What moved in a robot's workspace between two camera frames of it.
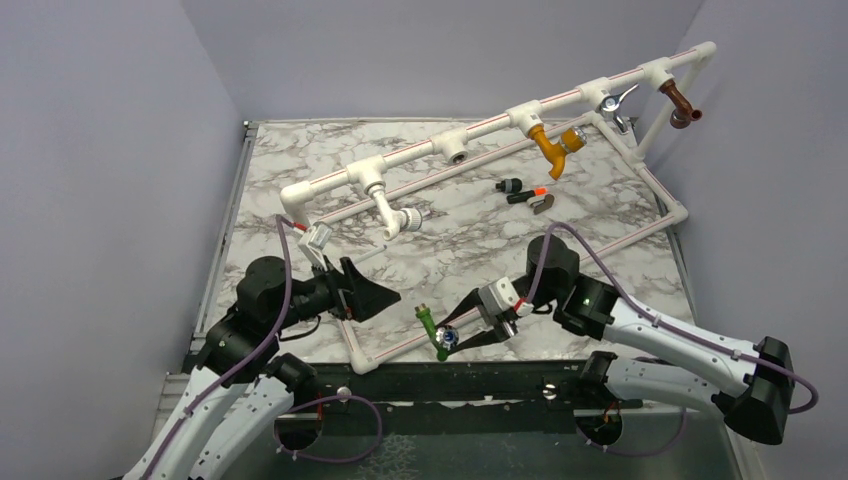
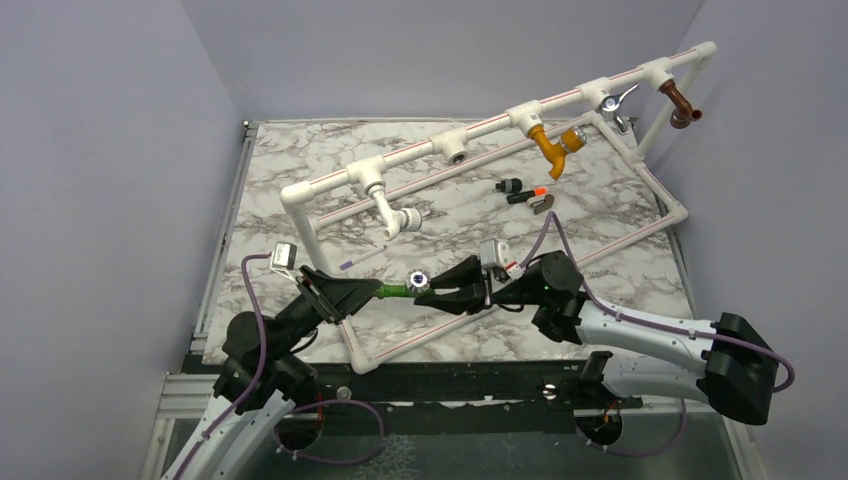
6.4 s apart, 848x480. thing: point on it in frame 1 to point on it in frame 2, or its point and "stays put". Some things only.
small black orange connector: (527, 195) stays put
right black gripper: (485, 337) to (472, 299)
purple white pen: (367, 254) stays put
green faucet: (443, 338) to (417, 284)
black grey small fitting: (512, 185) stays put
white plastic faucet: (392, 220) stays put
